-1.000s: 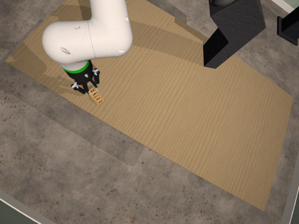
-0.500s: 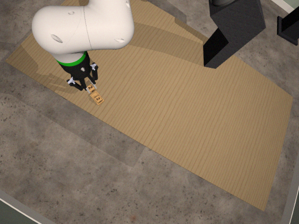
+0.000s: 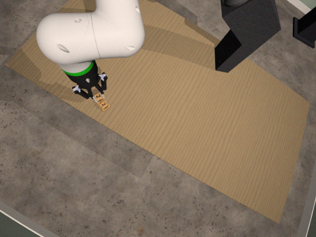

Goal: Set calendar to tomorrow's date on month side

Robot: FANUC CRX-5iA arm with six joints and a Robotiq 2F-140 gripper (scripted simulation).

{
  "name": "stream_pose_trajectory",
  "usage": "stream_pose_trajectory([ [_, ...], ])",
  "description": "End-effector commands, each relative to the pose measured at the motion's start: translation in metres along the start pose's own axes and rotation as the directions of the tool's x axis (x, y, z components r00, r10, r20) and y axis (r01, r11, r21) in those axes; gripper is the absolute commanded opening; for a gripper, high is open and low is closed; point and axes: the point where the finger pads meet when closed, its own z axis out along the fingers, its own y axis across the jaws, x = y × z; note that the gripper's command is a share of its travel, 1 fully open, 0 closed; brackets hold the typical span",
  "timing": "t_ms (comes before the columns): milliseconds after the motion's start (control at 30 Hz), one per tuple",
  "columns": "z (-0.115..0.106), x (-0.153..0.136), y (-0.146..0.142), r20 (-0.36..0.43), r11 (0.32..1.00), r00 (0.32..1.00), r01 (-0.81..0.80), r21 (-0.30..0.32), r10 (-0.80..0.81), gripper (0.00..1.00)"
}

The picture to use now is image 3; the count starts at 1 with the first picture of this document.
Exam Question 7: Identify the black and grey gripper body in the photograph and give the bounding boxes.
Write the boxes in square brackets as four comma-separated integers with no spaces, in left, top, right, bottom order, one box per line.
[77,74,101,89]

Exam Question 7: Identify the tan cube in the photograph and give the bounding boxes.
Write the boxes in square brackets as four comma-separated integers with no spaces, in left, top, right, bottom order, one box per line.
[100,101,108,109]
[94,92,104,102]

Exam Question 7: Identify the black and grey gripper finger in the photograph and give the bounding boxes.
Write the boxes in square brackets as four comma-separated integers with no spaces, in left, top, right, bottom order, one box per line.
[95,72,108,99]
[72,85,97,102]

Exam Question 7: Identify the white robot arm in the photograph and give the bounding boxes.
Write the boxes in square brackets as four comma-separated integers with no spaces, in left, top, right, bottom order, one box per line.
[36,0,145,84]

